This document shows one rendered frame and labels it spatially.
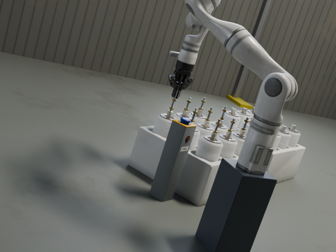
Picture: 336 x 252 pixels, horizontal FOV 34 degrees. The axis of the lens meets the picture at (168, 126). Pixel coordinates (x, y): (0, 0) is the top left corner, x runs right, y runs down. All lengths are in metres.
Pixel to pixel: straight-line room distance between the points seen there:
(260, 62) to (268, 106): 0.16
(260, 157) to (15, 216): 0.78
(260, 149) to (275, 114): 0.12
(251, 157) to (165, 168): 0.44
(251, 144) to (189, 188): 0.50
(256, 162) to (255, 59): 0.33
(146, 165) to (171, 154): 0.27
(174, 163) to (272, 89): 0.53
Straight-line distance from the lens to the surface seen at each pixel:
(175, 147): 2.04
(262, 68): 1.80
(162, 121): 2.27
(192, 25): 2.21
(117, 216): 1.89
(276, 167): 2.69
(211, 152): 2.15
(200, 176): 2.14
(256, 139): 1.75
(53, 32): 3.86
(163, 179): 2.08
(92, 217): 1.83
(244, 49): 1.79
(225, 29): 1.82
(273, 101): 1.72
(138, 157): 2.32
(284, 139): 2.74
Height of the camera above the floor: 0.82
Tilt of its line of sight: 15 degrees down
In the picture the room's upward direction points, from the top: 18 degrees clockwise
